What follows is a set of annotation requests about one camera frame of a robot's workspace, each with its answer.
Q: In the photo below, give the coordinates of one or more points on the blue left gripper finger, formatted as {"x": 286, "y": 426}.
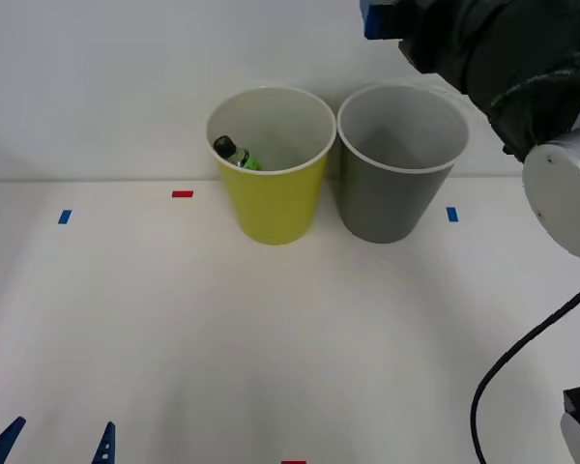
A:
{"x": 2, "y": 442}
{"x": 105, "y": 447}

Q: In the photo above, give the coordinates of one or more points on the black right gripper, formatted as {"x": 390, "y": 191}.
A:
{"x": 435, "y": 38}

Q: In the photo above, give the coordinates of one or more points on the green label plastic bottle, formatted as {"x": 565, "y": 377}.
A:
{"x": 237, "y": 155}

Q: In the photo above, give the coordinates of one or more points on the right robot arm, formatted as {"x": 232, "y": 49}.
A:
{"x": 551, "y": 72}

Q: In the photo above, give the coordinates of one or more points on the grey plastic bin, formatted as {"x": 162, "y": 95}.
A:
{"x": 386, "y": 203}

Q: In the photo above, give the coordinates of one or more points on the yellow-green plastic bin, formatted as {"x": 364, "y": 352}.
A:
{"x": 275, "y": 203}

